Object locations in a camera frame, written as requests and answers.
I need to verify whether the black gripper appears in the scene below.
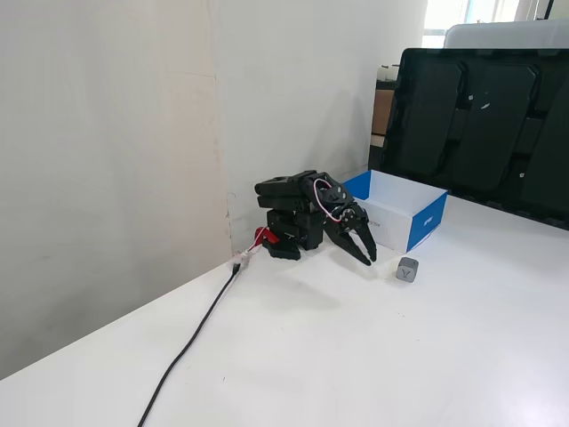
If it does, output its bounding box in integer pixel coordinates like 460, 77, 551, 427
310, 171, 379, 267

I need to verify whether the gray cube block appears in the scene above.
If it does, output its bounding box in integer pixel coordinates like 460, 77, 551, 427
394, 255, 420, 285

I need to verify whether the blue and white cardboard box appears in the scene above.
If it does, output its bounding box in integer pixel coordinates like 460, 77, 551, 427
341, 168, 449, 253

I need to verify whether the red and black table clamp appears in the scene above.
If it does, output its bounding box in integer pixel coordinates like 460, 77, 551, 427
252, 225, 302, 262

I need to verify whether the brown cardboard carton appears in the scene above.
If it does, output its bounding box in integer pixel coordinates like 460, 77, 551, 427
367, 64, 399, 166

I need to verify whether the large black plastic tray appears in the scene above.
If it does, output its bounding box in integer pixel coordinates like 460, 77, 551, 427
379, 45, 569, 231

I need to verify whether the white plastic storage bin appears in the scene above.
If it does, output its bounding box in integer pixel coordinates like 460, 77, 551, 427
443, 18, 569, 51

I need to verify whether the white and red servo wire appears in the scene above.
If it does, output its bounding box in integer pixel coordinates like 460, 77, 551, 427
312, 177, 344, 224

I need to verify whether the black power cable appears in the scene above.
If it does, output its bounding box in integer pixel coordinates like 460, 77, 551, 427
135, 262, 241, 427

